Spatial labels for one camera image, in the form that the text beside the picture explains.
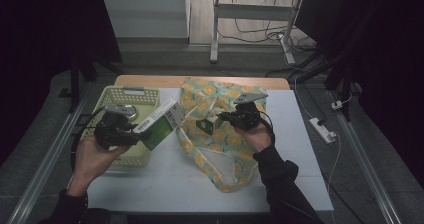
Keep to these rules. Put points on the round metal tin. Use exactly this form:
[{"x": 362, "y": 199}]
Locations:
[{"x": 134, "y": 112}]

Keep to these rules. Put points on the black stand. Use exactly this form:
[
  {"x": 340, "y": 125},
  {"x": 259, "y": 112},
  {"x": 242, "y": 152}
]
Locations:
[
  {"x": 75, "y": 84},
  {"x": 346, "y": 84}
]

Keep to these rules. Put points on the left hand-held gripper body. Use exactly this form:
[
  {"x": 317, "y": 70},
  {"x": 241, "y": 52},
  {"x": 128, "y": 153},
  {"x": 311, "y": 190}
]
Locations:
[{"x": 113, "y": 132}]

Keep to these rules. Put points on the white table mat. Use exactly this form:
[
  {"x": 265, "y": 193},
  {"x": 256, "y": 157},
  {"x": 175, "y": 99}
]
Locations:
[{"x": 293, "y": 144}]

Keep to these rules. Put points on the pale green plastic basket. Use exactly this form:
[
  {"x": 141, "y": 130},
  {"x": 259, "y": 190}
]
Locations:
[{"x": 146, "y": 100}]

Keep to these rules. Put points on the person's right hand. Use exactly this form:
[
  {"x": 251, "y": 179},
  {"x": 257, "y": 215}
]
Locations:
[{"x": 256, "y": 139}]

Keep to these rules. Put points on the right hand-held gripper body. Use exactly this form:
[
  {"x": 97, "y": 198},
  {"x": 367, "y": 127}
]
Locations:
[{"x": 246, "y": 117}]

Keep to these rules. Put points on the black curtain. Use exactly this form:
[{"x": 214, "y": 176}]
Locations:
[
  {"x": 40, "y": 34},
  {"x": 386, "y": 50}
]

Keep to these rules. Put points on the large green white box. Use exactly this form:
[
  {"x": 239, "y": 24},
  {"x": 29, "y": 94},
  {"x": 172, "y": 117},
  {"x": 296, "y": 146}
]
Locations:
[{"x": 163, "y": 124}]

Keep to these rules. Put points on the person's left hand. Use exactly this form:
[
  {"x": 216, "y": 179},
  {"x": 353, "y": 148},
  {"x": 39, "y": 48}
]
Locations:
[{"x": 90, "y": 160}]

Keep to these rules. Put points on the small white adapter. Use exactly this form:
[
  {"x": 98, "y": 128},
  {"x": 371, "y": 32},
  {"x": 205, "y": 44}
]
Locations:
[{"x": 337, "y": 105}]

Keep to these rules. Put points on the white cabinet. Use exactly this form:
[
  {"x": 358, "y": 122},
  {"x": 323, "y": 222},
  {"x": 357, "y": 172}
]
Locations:
[{"x": 146, "y": 14}]

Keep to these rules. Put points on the white power strip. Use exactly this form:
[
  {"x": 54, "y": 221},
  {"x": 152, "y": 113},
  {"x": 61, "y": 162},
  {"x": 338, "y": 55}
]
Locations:
[{"x": 321, "y": 130}]

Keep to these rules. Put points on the orange print cloth bag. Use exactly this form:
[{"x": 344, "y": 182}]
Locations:
[{"x": 216, "y": 147}]

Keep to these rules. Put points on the aluminium rail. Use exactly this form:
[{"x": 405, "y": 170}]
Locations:
[
  {"x": 366, "y": 164},
  {"x": 46, "y": 157}
]

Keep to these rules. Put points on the white standing desk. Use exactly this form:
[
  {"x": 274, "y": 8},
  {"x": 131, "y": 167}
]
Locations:
[{"x": 253, "y": 11}]

